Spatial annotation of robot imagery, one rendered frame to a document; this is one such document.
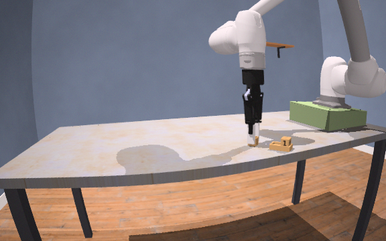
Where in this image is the orange rectangular tray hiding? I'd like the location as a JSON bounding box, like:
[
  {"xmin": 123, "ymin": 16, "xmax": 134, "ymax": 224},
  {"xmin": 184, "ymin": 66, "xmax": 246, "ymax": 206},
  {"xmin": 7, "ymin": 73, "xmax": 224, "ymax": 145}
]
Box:
[{"xmin": 269, "ymin": 141, "xmax": 293, "ymax": 152}]

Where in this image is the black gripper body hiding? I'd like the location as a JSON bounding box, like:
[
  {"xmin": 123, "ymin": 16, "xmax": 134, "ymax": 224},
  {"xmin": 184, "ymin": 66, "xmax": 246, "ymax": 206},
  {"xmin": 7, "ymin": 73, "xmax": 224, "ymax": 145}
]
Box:
[{"xmin": 242, "ymin": 70, "xmax": 264, "ymax": 101}]

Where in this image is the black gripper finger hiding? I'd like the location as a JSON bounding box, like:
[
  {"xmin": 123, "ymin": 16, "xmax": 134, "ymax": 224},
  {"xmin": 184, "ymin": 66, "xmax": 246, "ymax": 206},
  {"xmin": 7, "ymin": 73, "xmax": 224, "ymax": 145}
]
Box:
[
  {"xmin": 243, "ymin": 89, "xmax": 258, "ymax": 145},
  {"xmin": 255, "ymin": 90, "xmax": 263, "ymax": 137}
]

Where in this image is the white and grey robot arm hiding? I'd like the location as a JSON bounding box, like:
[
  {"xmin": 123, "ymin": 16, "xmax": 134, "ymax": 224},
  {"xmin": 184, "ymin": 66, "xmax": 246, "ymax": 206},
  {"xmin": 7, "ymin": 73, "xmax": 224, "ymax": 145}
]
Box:
[{"xmin": 209, "ymin": 0, "xmax": 386, "ymax": 108}]

